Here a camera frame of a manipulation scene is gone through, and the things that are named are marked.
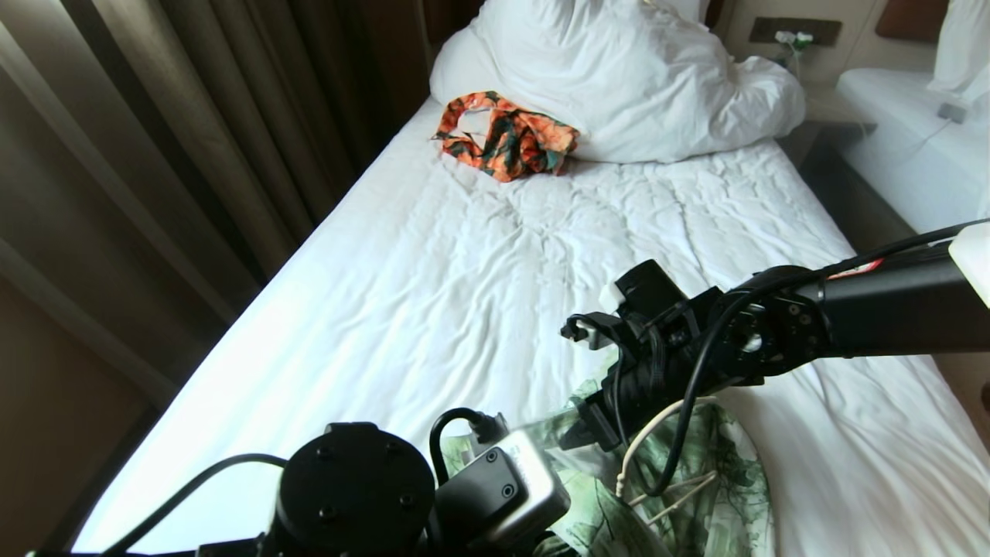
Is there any white twin bed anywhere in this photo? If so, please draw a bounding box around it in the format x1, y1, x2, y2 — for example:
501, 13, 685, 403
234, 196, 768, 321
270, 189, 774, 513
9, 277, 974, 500
835, 66, 990, 234

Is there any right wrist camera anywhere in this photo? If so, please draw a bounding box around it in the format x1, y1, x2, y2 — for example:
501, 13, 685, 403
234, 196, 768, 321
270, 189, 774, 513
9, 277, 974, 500
561, 259, 697, 353

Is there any pale clothes hanger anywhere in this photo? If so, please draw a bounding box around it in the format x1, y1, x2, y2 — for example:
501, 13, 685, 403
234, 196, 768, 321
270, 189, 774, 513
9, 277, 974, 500
616, 396, 720, 528

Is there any dark nightstand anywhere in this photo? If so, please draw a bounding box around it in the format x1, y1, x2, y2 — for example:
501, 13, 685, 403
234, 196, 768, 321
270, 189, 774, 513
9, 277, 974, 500
776, 84, 880, 175

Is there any dark wall switch panel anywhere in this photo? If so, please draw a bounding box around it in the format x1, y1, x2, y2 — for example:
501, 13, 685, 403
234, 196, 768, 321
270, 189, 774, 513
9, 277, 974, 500
749, 15, 843, 46

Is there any green leaf print shirt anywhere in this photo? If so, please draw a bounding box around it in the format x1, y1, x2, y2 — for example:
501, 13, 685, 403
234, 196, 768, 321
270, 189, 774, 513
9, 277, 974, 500
445, 379, 776, 557

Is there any white pillow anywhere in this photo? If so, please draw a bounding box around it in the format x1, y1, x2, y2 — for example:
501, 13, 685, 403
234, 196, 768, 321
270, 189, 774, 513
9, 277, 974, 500
429, 0, 807, 165
927, 0, 990, 97

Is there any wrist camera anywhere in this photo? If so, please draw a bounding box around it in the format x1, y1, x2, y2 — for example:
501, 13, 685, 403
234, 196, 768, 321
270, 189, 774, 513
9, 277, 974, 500
561, 259, 697, 353
435, 428, 572, 552

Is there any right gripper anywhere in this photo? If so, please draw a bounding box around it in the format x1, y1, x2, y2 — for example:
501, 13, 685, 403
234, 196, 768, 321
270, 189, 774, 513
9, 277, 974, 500
561, 309, 736, 453

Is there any orange floral shirt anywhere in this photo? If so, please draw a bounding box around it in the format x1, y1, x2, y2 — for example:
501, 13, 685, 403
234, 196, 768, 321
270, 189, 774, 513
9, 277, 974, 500
432, 91, 581, 183

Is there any brown padded headboard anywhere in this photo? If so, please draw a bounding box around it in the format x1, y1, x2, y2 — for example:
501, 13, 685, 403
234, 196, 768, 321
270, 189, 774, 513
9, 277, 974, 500
876, 0, 951, 44

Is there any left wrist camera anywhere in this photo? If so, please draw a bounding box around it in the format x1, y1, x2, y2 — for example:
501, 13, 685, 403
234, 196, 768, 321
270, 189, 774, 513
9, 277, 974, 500
435, 428, 572, 552

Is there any brown curtain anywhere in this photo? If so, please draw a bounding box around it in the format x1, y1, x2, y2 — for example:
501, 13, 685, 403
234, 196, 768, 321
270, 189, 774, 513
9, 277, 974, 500
0, 0, 480, 407

